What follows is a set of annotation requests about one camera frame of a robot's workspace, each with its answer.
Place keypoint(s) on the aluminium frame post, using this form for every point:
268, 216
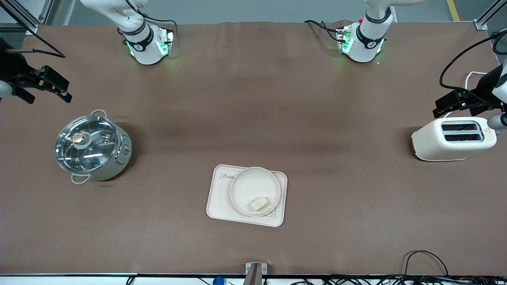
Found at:
481, 24
31, 27

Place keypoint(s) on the cream round plate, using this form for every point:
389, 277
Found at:
249, 186

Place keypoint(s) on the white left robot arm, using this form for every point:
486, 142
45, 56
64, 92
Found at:
364, 43

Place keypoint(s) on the metal base connector bracket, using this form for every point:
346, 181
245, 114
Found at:
344, 39
166, 41

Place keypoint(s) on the cream rabbit print tray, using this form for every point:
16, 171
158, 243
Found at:
218, 198

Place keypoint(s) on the pale steamed bun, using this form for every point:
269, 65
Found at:
258, 204

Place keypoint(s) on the blue round cap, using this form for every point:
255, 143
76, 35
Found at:
218, 281

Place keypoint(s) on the brown table mat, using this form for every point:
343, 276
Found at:
356, 198

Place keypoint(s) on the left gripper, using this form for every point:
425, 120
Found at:
484, 90

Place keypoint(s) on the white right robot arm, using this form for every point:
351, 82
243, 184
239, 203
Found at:
142, 43

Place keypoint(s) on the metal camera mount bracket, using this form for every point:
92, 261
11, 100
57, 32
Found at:
255, 273

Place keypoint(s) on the cream two-slot toaster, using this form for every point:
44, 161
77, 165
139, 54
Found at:
447, 148

